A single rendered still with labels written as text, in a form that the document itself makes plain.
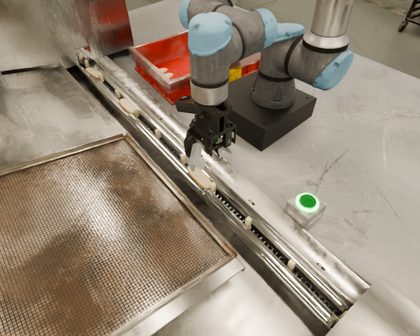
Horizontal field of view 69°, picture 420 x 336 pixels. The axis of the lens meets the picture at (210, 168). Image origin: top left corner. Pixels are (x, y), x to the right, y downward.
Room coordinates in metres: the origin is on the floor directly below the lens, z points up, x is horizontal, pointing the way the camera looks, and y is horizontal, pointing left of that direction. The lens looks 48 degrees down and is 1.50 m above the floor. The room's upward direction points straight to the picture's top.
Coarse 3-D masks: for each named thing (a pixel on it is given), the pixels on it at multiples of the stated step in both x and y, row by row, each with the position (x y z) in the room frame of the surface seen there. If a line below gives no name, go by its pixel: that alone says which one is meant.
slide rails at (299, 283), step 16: (80, 64) 1.18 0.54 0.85; (96, 80) 1.06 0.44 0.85; (112, 80) 1.06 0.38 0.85; (112, 96) 0.95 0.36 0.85; (128, 96) 0.95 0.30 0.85; (128, 112) 0.86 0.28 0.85; (144, 112) 0.86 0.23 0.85; (144, 128) 0.77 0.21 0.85; (160, 128) 0.77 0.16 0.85; (160, 144) 0.69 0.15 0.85; (176, 144) 0.69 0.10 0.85; (176, 160) 0.63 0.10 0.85; (208, 176) 0.56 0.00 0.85; (208, 192) 0.51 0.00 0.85; (224, 192) 0.51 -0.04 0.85; (224, 208) 0.45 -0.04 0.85; (240, 208) 0.45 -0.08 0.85; (240, 224) 0.41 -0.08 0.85; (256, 224) 0.41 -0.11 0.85; (256, 240) 0.36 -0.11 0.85; (272, 240) 0.36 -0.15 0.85; (272, 256) 0.32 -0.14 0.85; (288, 256) 0.32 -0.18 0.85; (288, 272) 0.28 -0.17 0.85; (304, 272) 0.28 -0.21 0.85; (304, 288) 0.25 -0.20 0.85; (320, 288) 0.25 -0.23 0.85; (320, 304) 0.22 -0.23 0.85; (336, 304) 0.22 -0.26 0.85; (336, 320) 0.19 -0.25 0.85
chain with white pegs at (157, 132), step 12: (84, 60) 1.18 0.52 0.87; (120, 96) 0.96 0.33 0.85; (144, 120) 0.82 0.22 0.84; (156, 132) 0.73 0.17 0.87; (168, 144) 0.70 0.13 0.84; (180, 156) 0.63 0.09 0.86; (216, 192) 0.51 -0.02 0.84; (228, 204) 0.47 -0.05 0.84; (240, 216) 0.44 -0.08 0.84; (252, 228) 0.40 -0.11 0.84; (264, 240) 0.37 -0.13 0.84; (276, 252) 0.34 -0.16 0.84; (288, 264) 0.30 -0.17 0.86; (300, 276) 0.28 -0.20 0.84; (312, 288) 0.25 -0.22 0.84; (324, 300) 0.23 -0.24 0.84; (336, 312) 0.20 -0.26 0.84
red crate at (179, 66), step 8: (184, 56) 1.30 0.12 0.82; (136, 64) 1.17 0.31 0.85; (160, 64) 1.23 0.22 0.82; (168, 64) 1.23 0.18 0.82; (176, 64) 1.23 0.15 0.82; (184, 64) 1.23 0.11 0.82; (256, 64) 1.16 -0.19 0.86; (168, 72) 1.16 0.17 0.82; (176, 72) 1.16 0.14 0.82; (184, 72) 1.16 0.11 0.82; (248, 72) 1.13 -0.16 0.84; (152, 80) 1.05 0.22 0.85; (160, 88) 1.01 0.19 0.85; (168, 96) 0.96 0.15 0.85; (176, 96) 0.95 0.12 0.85
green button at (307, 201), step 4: (304, 196) 0.45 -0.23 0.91; (308, 196) 0.45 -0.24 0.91; (312, 196) 0.45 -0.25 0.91; (300, 200) 0.44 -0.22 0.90; (304, 200) 0.44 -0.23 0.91; (308, 200) 0.44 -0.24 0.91; (312, 200) 0.44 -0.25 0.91; (304, 204) 0.43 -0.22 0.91; (308, 204) 0.43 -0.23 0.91; (312, 204) 0.43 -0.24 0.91; (308, 208) 0.42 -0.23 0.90
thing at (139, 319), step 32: (32, 160) 0.54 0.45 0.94; (64, 160) 0.56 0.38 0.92; (96, 160) 0.57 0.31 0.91; (128, 160) 0.58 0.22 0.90; (0, 192) 0.43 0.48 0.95; (96, 192) 0.46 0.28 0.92; (128, 192) 0.46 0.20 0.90; (128, 224) 0.37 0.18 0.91; (160, 224) 0.37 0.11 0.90; (32, 256) 0.27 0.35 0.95; (96, 256) 0.28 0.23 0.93; (192, 256) 0.30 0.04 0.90; (0, 288) 0.21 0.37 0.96; (32, 288) 0.21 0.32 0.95; (128, 288) 0.22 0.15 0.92
